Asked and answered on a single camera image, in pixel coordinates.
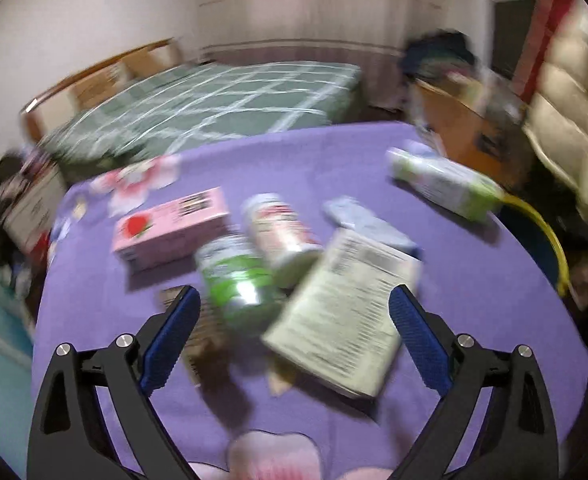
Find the wooden bed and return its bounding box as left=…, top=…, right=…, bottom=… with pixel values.
left=21, top=37, right=365, bottom=171

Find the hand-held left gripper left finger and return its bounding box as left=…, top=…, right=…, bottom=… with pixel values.
left=26, top=284, right=202, bottom=480

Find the yellow rimmed trash bin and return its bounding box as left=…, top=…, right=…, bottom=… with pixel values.
left=499, top=192, right=570, bottom=296

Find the brown pillow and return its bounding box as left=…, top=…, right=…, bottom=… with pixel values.
left=124, top=45, right=181, bottom=79
left=71, top=65, right=129, bottom=108

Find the brown paper bag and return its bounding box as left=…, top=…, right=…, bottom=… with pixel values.
left=161, top=285, right=299, bottom=396

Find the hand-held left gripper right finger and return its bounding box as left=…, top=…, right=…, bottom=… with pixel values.
left=388, top=284, right=560, bottom=480

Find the red hanging garment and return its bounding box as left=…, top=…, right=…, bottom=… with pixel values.
left=519, top=0, right=588, bottom=106

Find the purple floral tablecloth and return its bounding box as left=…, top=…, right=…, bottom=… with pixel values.
left=31, top=121, right=588, bottom=480

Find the pink label can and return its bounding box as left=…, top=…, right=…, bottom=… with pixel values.
left=241, top=192, right=325, bottom=288

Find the pale blue packet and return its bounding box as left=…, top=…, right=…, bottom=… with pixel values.
left=323, top=196, right=419, bottom=256

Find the white bottle green label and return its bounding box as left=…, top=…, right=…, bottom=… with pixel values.
left=386, top=140, right=505, bottom=222

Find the pile of mixed clothes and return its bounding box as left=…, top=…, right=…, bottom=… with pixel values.
left=401, top=30, right=477, bottom=81

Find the pink strawberry milk carton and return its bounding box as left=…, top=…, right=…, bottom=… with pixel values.
left=112, top=186, right=231, bottom=272

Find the cream puffer jacket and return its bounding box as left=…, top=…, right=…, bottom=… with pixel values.
left=521, top=0, right=588, bottom=231

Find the white nightstand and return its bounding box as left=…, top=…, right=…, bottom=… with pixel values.
left=1, top=160, right=67, bottom=256

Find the pink striped curtain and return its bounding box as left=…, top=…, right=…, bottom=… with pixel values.
left=194, top=0, right=480, bottom=111

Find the green plaid duvet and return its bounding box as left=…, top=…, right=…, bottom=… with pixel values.
left=41, top=61, right=363, bottom=171

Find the beige carton box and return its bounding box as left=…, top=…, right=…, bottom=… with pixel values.
left=263, top=227, right=422, bottom=400

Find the green label can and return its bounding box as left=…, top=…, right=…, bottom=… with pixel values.
left=195, top=232, right=285, bottom=331

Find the black television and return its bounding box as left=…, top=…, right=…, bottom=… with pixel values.
left=491, top=0, right=542, bottom=81

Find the wooden side desk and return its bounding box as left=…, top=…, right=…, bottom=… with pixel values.
left=411, top=80, right=525, bottom=191

